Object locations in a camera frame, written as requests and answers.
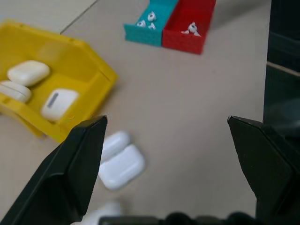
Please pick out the yellow plastic bin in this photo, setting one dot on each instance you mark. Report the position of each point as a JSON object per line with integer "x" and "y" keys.
{"x": 77, "y": 58}

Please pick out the red and teal tray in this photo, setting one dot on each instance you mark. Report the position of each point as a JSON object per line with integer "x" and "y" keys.
{"x": 182, "y": 43}

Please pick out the white earbud case bottom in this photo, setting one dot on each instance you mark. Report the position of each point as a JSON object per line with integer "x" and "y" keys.
{"x": 59, "y": 104}

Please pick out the teal plastic bin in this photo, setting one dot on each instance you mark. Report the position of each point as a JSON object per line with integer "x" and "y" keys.
{"x": 145, "y": 35}

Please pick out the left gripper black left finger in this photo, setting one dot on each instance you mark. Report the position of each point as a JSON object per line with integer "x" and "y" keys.
{"x": 58, "y": 178}

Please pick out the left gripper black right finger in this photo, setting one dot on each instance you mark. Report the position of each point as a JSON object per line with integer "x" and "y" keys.
{"x": 272, "y": 173}

